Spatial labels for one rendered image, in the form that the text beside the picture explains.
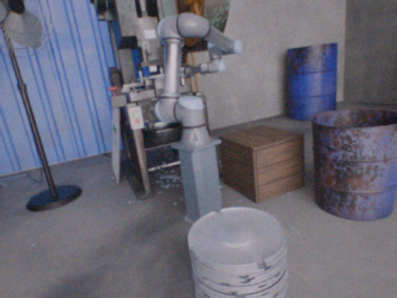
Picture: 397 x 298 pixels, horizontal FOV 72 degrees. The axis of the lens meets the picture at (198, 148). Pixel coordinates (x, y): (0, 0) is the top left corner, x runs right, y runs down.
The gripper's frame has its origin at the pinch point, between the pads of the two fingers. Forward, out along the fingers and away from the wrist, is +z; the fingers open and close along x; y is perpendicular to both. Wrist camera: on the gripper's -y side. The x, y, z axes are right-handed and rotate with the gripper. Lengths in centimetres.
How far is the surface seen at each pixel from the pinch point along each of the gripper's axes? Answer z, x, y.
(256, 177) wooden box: -51, 64, 36
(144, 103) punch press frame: 18.0, 15.6, 18.1
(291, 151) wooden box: -72, 55, 19
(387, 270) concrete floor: -101, 83, 85
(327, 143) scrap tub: -87, 43, 46
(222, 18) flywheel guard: -35.2, -29.4, -9.7
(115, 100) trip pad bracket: 30.6, 10.1, 30.7
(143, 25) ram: 16.4, -34.0, -1.3
